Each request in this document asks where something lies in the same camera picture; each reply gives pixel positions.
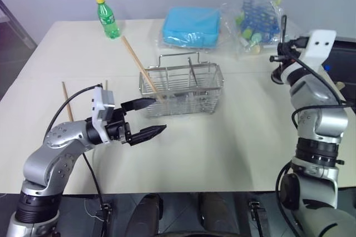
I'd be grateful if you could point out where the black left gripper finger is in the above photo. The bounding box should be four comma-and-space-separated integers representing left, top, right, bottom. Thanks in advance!
121, 97, 157, 113
128, 124, 168, 147

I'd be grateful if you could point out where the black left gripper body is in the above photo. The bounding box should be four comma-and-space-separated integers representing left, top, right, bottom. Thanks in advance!
105, 107, 132, 145

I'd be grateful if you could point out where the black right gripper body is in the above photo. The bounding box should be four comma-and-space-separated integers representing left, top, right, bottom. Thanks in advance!
269, 37, 309, 66

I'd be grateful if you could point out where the metal spoon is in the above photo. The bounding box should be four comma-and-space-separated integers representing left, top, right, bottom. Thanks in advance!
172, 57, 199, 103

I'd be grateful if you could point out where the blue test tube rack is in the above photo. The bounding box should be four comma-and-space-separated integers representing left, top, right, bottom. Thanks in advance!
239, 0, 280, 45

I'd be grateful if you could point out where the clear bag of tubes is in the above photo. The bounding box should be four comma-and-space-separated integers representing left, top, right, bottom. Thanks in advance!
221, 0, 289, 59

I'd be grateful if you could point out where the black box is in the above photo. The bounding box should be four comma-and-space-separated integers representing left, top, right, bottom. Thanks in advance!
324, 38, 356, 101

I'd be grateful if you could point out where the clear bag around sponge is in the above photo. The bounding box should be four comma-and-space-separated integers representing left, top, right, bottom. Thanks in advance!
157, 5, 226, 56

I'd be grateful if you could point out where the dark rounded shape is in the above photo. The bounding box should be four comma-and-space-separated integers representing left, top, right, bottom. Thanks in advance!
132, 193, 164, 233

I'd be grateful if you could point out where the black table clamp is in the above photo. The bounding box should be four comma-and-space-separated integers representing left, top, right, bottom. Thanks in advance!
249, 200, 265, 237
96, 203, 112, 221

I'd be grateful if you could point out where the green plastic soda bottle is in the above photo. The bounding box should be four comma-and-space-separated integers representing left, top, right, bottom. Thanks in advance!
96, 0, 121, 40

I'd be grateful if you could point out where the blue sponge pack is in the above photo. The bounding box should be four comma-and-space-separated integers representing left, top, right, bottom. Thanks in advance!
162, 7, 221, 49

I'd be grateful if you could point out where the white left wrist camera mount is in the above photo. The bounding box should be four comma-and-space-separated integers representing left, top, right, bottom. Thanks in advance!
90, 86, 116, 144

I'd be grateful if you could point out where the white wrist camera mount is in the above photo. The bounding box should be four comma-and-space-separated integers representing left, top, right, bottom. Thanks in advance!
299, 29, 337, 74
90, 86, 116, 144

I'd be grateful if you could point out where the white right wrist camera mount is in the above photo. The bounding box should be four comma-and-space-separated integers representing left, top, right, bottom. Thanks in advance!
299, 29, 337, 74

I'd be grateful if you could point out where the silver wire basket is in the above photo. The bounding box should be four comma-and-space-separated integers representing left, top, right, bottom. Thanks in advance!
139, 53, 225, 119

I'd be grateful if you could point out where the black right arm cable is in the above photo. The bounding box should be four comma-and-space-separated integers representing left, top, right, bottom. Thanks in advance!
275, 36, 352, 221

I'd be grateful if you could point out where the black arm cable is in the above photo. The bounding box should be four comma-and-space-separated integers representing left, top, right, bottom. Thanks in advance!
275, 36, 352, 221
46, 82, 108, 237

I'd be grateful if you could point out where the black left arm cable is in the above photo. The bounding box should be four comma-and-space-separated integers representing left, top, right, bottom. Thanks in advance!
46, 82, 108, 237

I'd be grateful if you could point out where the grey metal frame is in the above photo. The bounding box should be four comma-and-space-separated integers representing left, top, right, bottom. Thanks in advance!
0, 0, 38, 52

